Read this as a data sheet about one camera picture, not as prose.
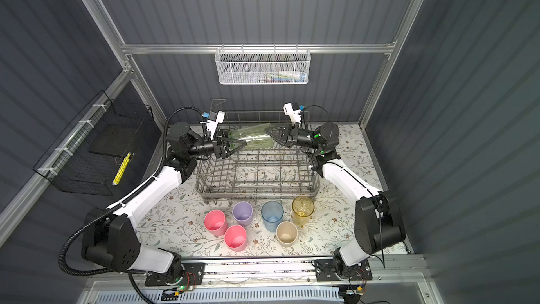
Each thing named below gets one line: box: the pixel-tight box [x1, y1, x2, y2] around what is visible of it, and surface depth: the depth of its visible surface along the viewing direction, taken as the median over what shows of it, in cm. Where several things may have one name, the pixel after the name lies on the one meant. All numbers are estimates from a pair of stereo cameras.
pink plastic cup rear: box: [203, 209, 228, 237], surface depth 85 cm
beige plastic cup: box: [275, 220, 299, 248], surface depth 82 cm
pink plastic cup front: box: [224, 224, 248, 252], surface depth 82 cm
